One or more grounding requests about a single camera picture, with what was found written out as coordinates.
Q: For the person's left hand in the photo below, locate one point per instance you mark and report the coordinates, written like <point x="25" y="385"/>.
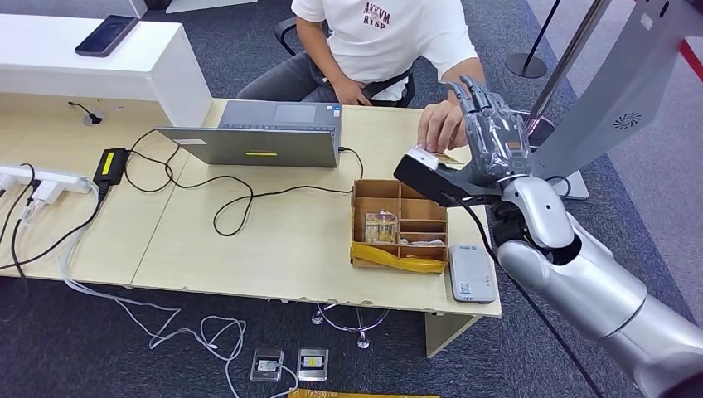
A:
<point x="439" y="123"/>

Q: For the grey laptop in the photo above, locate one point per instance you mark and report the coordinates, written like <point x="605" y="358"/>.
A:
<point x="252" y="147"/>

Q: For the white power strip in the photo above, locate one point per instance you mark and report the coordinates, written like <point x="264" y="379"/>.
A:
<point x="60" y="178"/>

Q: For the black laptop power adapter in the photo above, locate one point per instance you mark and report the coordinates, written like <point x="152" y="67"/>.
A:
<point x="111" y="165"/>

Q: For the black stanchion post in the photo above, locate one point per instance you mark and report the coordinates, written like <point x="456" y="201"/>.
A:
<point x="525" y="66"/>

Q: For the white counter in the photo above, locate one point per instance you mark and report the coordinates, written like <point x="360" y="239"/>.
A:
<point x="143" y="68"/>

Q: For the person's left forearm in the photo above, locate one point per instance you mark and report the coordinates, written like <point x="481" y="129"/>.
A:
<point x="458" y="70"/>

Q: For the chrome chair base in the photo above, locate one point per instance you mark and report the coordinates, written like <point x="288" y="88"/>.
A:
<point x="362" y="344"/>

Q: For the cardboard divider box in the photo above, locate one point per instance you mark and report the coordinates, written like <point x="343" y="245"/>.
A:
<point x="423" y="209"/>

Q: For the person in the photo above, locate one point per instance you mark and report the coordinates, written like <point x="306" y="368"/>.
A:
<point x="384" y="49"/>

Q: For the gold patterned ID card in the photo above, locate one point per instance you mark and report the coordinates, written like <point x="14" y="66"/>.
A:
<point x="447" y="159"/>

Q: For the black smartphone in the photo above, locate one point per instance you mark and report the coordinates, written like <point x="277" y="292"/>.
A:
<point x="106" y="35"/>

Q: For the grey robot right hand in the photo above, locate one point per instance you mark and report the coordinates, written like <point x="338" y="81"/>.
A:
<point x="497" y="143"/>

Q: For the grey kiosk stand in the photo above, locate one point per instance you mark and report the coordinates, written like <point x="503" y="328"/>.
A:
<point x="620" y="93"/>

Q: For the grey desk grommet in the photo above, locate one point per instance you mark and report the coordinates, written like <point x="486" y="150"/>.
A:
<point x="94" y="120"/>

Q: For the white plug charger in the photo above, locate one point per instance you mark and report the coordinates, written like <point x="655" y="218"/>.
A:
<point x="46" y="191"/>

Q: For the grey card reader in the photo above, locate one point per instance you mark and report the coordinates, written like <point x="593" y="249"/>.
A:
<point x="472" y="274"/>

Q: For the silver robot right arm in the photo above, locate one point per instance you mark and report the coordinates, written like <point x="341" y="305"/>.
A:
<point x="576" y="274"/>

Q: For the red barrier belt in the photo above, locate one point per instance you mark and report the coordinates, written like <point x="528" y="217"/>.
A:
<point x="691" y="60"/>

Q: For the chrome stanchion post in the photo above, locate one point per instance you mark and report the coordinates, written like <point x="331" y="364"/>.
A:
<point x="571" y="52"/>

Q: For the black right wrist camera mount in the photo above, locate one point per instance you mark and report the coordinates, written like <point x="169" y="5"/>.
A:
<point x="423" y="177"/>

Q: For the white background furniture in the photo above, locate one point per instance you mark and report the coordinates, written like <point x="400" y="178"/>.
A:
<point x="208" y="4"/>

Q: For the floor socket with plug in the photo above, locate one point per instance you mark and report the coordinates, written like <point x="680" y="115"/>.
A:
<point x="266" y="365"/>

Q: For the floor socket yellow label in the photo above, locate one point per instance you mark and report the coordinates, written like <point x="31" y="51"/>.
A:
<point x="312" y="364"/>

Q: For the person's right forearm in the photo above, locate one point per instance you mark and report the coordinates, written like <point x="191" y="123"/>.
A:
<point x="321" y="55"/>

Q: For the person's right hand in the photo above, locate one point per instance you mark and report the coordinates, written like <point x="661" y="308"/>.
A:
<point x="349" y="92"/>

